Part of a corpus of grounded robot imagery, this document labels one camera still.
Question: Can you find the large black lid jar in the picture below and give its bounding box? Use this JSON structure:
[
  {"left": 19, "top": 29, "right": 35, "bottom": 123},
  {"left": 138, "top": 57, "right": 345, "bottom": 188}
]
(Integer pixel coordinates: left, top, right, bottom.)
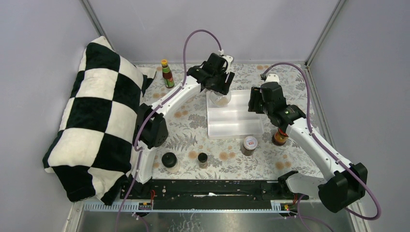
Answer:
[{"left": 161, "top": 152, "right": 180, "bottom": 173}]

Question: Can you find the floral table mat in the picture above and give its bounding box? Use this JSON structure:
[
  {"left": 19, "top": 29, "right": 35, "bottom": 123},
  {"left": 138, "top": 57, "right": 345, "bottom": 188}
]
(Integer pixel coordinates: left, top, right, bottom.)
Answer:
[{"left": 137, "top": 64, "right": 322, "bottom": 180}]

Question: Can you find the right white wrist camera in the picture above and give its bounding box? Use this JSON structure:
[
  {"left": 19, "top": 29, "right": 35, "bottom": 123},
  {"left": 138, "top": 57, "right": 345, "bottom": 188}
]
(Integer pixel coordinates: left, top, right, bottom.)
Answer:
[{"left": 260, "top": 73, "right": 279, "bottom": 84}]

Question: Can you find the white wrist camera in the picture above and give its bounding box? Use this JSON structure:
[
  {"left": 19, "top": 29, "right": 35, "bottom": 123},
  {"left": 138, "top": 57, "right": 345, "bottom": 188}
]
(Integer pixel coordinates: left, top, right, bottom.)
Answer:
[
  {"left": 260, "top": 73, "right": 279, "bottom": 84},
  {"left": 221, "top": 55, "right": 234, "bottom": 83}
]

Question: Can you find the small black cap spice jar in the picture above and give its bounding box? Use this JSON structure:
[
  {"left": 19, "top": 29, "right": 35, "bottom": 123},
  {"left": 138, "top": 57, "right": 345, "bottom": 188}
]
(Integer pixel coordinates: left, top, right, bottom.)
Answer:
[{"left": 197, "top": 153, "right": 208, "bottom": 169}]

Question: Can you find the clear glass jar metal rim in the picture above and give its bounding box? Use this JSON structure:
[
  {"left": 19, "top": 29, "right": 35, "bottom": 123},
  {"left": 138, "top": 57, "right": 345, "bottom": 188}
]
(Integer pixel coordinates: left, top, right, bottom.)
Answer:
[{"left": 209, "top": 91, "right": 232, "bottom": 107}]

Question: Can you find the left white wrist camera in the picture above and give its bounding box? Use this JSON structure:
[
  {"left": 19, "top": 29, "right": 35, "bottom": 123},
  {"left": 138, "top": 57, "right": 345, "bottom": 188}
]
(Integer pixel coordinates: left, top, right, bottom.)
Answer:
[{"left": 221, "top": 55, "right": 234, "bottom": 83}]

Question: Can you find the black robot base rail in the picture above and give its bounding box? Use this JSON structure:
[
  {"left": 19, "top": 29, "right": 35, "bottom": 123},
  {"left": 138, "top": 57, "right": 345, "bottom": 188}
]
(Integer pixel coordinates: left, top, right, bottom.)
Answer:
[{"left": 119, "top": 179, "right": 301, "bottom": 210}]

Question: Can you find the green label sauce bottle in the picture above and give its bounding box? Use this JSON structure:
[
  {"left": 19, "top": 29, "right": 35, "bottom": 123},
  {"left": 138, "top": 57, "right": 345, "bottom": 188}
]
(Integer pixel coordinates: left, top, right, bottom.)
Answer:
[{"left": 161, "top": 59, "right": 175, "bottom": 88}]

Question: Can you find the black white checkered pillow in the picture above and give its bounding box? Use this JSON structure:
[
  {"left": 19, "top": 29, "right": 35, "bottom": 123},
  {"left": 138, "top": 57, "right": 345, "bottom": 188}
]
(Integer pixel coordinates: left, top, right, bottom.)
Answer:
[{"left": 43, "top": 36, "right": 157, "bottom": 205}]

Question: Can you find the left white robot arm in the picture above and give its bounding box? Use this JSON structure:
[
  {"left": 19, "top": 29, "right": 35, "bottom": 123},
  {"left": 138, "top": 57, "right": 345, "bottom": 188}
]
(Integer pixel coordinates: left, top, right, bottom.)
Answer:
[{"left": 131, "top": 53, "right": 234, "bottom": 199}]

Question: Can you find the white lid brown jar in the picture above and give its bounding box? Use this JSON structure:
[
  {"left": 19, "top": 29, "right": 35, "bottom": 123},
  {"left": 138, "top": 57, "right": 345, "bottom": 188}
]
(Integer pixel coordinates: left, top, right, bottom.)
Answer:
[{"left": 241, "top": 136, "right": 258, "bottom": 156}]

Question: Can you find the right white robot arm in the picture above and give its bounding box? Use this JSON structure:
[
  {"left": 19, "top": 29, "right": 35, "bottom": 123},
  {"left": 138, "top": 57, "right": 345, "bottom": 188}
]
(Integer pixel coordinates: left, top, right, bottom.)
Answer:
[{"left": 248, "top": 82, "right": 367, "bottom": 213}]

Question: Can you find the red lid sauce jar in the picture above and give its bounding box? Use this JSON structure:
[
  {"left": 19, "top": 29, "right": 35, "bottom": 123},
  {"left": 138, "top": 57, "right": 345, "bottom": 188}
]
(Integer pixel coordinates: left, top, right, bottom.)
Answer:
[{"left": 272, "top": 128, "right": 289, "bottom": 146}]

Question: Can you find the white plastic organizer tray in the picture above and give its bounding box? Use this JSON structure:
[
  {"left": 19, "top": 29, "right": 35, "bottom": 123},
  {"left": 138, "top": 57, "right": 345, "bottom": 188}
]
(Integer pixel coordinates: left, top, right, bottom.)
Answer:
[{"left": 206, "top": 89, "right": 264, "bottom": 140}]

